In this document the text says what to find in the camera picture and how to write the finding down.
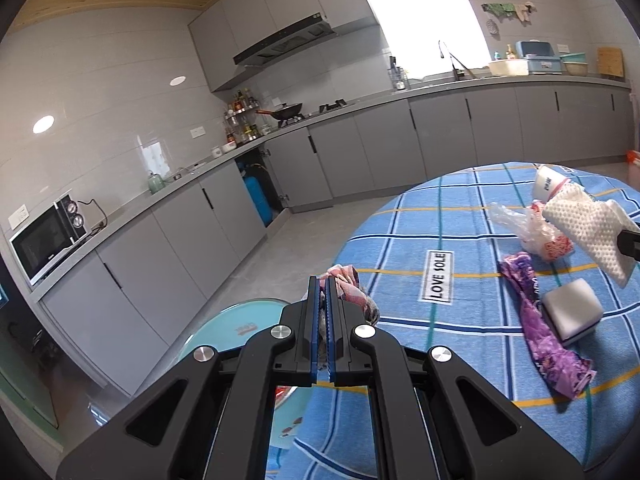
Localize white foam net sleeve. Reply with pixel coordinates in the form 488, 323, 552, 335
542, 181, 639, 288

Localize white sponge block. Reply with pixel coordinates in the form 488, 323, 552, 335
541, 278, 604, 347

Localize clear red printed plastic bag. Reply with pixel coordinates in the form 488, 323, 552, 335
488, 200, 574, 262

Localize paper cup with stripes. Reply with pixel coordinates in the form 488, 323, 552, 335
532, 165, 570, 204

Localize purple snack wrapper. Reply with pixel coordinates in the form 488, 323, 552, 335
499, 252, 597, 399

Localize patterned cloth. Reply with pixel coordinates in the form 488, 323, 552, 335
318, 264, 380, 362

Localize pink trash bin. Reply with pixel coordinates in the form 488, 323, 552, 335
626, 150, 640, 191

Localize grey lower kitchen cabinets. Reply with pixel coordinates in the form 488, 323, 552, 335
30, 76, 634, 394

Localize grey kitchen cabinets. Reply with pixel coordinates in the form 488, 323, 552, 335
30, 76, 634, 394
189, 0, 376, 92

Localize kitchen sink faucet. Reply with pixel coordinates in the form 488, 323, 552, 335
437, 40, 477, 81

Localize grey upper kitchen cabinets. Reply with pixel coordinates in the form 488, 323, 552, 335
189, 0, 376, 92

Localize teal enamel basin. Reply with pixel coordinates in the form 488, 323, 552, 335
172, 298, 311, 450

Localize blue plaid tablecloth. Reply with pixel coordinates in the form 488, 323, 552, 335
264, 160, 640, 480

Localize wooden cutting board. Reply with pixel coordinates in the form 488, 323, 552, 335
597, 47, 625, 79

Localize blue dish rack box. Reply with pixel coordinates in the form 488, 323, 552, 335
515, 40, 562, 75

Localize cream plastic basin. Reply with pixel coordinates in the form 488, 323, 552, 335
488, 58, 529, 77

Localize blue water filter tank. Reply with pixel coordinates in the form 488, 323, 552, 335
243, 176, 273, 226

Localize black white microwave oven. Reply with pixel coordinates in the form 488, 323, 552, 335
10, 193, 89, 286

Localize utensil holder glass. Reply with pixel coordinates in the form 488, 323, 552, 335
388, 55, 408, 91

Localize spice rack with bottles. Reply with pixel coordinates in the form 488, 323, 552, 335
224, 88, 260, 145

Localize gas stove burner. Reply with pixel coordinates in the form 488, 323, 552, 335
319, 99, 347, 114

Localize black wok pan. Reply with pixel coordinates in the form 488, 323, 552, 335
256, 103, 303, 122

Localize black range hood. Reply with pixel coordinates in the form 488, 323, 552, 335
233, 13, 334, 67

